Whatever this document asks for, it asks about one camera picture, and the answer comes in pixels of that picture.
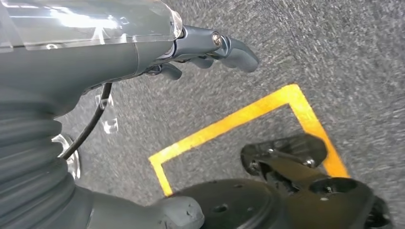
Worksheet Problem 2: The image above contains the yellow floor tape marking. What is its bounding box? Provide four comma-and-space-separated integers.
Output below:
148, 83, 351, 198

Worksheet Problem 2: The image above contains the black robot lower body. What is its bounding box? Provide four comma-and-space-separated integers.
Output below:
171, 133, 394, 229

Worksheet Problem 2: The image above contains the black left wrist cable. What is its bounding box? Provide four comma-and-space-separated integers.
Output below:
59, 82, 114, 161

